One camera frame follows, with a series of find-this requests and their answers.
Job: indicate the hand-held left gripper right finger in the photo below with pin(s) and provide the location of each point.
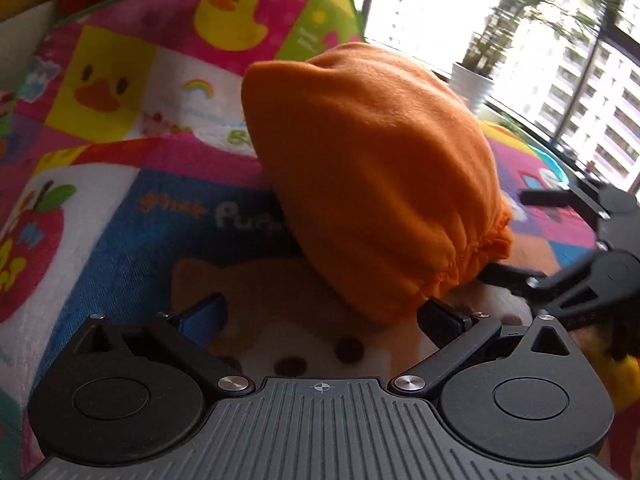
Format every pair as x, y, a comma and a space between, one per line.
445, 321

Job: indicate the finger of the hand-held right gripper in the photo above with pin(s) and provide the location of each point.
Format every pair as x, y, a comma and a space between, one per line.
560, 196
545, 287

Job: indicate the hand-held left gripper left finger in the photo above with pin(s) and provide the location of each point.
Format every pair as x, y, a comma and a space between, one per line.
200, 317

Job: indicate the orange fleece garment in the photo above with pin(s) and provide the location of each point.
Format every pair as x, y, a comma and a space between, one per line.
375, 170

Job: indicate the palm plant in white pot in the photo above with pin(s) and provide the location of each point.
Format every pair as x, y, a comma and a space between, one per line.
472, 85

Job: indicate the colourful cartoon printed blanket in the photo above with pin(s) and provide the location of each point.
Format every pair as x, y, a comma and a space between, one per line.
125, 110

